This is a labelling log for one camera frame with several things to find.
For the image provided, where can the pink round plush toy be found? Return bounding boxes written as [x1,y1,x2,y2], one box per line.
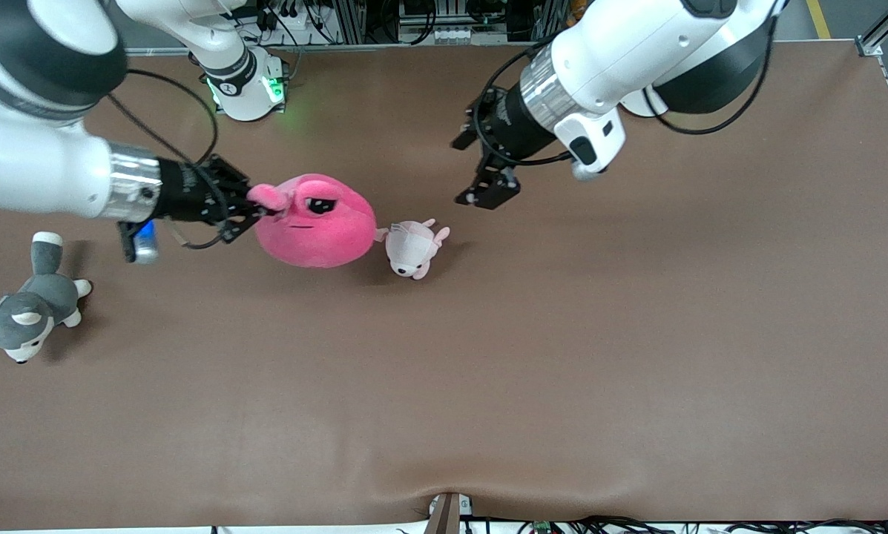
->
[247,174,378,268]

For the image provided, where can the white power strip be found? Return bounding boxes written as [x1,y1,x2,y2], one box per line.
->
[430,26,509,45]

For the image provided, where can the pale pink small plush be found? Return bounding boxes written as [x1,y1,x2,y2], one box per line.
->
[373,218,451,280]

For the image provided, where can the grey white husky plush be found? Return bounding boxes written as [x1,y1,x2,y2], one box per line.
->
[0,231,93,364]

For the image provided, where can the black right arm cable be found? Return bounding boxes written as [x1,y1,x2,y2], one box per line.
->
[105,69,229,251]

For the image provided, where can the grey table edge rail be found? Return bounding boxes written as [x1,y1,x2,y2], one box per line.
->
[125,41,548,59]

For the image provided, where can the aluminium frame posts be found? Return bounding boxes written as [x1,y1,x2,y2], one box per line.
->
[331,0,368,45]

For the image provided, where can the metal table clamp bracket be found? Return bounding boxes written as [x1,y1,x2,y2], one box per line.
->
[423,492,476,534]

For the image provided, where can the black floor cable bundle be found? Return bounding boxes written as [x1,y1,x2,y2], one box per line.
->
[481,515,888,534]

